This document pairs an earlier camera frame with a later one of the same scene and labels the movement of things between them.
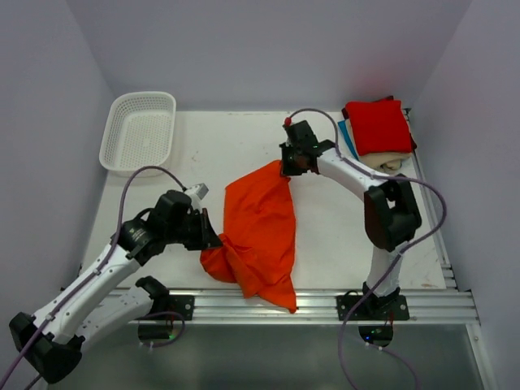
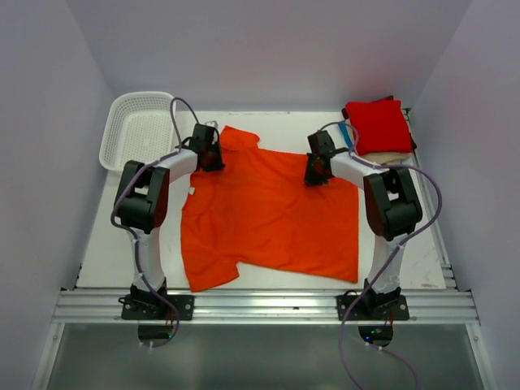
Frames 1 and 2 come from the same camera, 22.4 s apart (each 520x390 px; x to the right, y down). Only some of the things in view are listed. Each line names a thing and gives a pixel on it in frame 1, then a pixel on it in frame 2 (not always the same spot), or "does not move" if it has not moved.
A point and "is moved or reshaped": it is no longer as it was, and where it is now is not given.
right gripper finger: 304,163 -> 324,176
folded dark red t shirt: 413,141 does not move
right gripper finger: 290,159 -> 314,175
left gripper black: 207,238 -> 218,165
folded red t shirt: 379,127 does not move
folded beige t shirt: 384,161 does not move
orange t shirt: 257,249 is moved or reshaped
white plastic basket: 139,131 does not move
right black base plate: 387,308 does not move
